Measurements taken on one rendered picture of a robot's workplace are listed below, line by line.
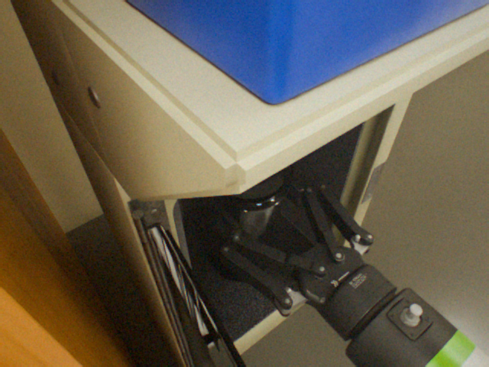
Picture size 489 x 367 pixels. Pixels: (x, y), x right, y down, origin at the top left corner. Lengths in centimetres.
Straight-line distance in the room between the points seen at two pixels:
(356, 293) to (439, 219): 52
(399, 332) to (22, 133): 61
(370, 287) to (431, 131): 75
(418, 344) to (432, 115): 85
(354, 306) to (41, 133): 56
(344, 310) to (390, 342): 5
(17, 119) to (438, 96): 104
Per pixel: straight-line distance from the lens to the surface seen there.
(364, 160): 52
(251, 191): 42
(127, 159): 16
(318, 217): 45
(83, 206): 85
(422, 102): 118
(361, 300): 38
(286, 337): 67
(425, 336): 37
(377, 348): 37
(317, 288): 40
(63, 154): 75
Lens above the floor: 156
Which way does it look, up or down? 48 degrees down
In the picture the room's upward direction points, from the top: straight up
